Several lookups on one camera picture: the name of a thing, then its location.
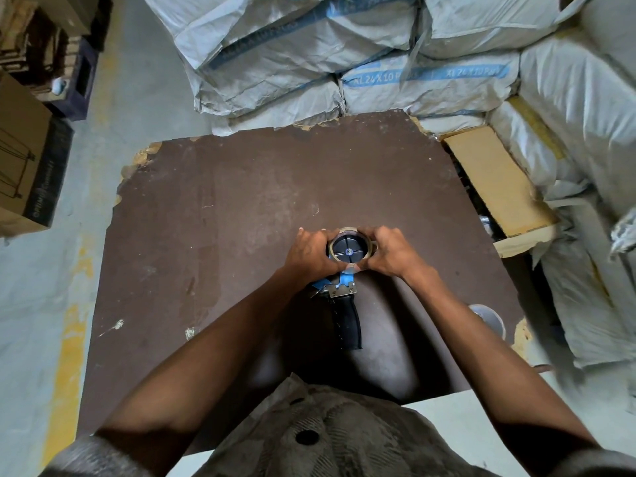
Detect person's left hand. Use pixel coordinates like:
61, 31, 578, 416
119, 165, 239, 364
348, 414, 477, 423
284, 227, 349, 290

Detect person's right hand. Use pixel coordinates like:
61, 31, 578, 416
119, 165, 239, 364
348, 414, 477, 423
355, 225, 429, 282

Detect brown packing tape roll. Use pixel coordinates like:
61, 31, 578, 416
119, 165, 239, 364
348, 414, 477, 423
326, 226, 379, 264

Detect blue and black tape dispenser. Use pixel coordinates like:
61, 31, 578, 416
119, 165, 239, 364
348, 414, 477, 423
308, 232, 374, 351

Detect person's left forearm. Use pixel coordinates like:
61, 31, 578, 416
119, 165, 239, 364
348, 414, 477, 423
93, 267, 310, 460

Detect person's right forearm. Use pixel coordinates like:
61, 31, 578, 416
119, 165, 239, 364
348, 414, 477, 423
401, 265, 603, 465

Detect round white container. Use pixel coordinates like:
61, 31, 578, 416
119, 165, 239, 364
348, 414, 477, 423
468, 304, 507, 341

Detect person's grey patterned shirt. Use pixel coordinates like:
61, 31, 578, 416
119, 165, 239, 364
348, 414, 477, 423
39, 372, 636, 477

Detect pile of white woven sacks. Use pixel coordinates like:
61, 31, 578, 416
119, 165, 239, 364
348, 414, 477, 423
140, 0, 636, 398

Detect dark plastic crate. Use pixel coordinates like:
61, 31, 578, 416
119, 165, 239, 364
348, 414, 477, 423
46, 36, 100, 122

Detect large printed cardboard box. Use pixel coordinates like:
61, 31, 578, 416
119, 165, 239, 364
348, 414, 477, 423
0, 69, 75, 239

